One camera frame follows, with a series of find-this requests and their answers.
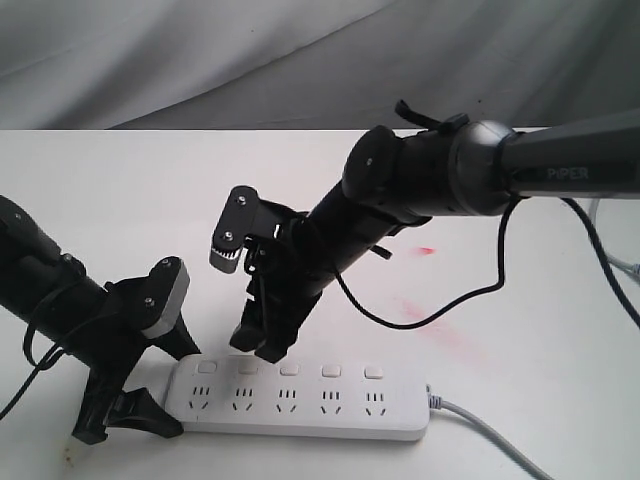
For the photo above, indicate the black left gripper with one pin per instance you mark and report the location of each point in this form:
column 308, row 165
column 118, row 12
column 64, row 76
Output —
column 105, row 338

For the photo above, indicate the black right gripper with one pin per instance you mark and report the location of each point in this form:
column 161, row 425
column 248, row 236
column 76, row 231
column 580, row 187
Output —
column 280, row 291

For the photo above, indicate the white five-outlet power strip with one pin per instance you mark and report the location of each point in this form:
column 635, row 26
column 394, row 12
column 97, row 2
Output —
column 299, row 397

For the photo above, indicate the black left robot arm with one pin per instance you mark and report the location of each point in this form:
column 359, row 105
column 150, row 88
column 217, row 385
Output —
column 36, row 276

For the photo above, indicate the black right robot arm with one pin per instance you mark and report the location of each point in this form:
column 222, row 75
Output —
column 455, row 167

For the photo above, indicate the grey backdrop cloth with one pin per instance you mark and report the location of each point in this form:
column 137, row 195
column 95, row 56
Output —
column 312, row 64

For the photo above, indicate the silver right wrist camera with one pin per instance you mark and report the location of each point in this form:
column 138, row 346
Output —
column 225, row 251

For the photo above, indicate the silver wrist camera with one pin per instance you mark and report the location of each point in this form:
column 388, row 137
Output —
column 225, row 251
column 161, row 297

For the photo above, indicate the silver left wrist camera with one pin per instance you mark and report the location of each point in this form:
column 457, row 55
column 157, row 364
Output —
column 161, row 297

